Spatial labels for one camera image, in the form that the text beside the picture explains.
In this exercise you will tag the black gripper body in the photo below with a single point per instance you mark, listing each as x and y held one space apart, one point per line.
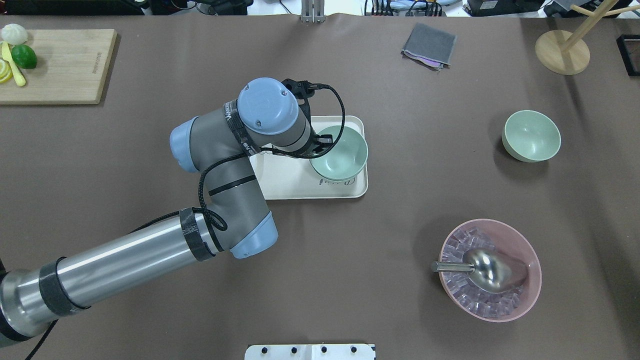
317 143

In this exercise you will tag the green bowl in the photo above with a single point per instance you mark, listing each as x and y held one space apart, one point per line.
346 159
530 136

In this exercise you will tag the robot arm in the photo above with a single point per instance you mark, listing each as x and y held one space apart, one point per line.
269 115

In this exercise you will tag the beige serving tray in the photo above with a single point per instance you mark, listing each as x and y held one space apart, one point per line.
285 178

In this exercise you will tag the grey folded cloth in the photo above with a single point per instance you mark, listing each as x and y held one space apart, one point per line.
430 46

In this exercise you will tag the metal ice scoop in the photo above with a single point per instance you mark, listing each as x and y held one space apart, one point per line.
489 270

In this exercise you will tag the pink bowl with ice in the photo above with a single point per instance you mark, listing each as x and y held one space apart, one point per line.
499 236

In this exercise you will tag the wooden cutting board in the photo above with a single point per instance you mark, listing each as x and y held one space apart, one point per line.
73 65

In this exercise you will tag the wooden mug tree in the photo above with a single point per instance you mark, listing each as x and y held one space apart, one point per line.
565 52

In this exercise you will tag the green lime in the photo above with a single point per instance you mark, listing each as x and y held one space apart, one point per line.
24 56

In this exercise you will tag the yellow lemon slices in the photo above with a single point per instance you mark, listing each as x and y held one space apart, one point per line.
6 72

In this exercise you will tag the white garlic bulb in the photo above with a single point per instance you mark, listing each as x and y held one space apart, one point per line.
14 34

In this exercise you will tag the yellow plastic knife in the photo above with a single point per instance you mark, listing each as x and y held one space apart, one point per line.
18 77

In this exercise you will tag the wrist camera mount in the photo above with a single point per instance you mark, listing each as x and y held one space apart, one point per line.
301 89

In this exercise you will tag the aluminium frame post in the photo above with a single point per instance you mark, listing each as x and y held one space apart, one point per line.
312 11

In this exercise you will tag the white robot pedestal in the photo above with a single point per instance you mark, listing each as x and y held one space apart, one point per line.
318 351

